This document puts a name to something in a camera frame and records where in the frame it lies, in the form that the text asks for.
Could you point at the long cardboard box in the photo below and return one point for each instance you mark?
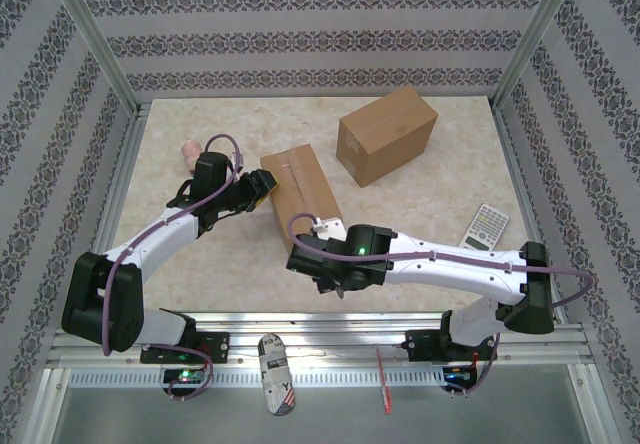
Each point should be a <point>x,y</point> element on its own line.
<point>300,189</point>

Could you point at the tall cardboard box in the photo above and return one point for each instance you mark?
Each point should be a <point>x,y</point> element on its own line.
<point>390,134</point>

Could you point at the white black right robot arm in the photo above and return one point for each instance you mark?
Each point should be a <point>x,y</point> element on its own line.
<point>450,274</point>

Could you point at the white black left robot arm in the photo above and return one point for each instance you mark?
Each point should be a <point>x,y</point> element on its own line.
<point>150,244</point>

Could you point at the pink pencil sharpener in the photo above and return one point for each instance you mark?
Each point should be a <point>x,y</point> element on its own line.
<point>190,154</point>

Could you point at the white grey calculator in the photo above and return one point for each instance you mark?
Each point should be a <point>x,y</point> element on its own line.
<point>485,226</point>

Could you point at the perforated metal strip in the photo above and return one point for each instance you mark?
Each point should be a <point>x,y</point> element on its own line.
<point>325,378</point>

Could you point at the thin red pen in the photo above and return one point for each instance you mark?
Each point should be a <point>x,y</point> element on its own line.
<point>384,384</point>

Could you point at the newspaper print fingerboard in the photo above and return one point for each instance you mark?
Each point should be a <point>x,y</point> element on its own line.
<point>275,374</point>

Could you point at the right controller board with LED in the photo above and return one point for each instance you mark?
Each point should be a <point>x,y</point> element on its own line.
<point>460,376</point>

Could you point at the controller board with led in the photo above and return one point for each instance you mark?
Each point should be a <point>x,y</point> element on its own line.
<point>187,376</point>
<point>460,376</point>

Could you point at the left controller board with LED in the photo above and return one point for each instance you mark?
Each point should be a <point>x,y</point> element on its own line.
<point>187,376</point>

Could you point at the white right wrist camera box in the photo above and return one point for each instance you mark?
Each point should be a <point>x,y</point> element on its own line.
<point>330,226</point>

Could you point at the aluminium enclosure frame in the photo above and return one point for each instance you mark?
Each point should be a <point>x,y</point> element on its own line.
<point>320,320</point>

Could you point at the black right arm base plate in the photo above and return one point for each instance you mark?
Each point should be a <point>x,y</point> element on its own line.
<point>425,346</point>

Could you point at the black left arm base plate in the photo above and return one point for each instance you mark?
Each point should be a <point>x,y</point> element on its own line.
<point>215,346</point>

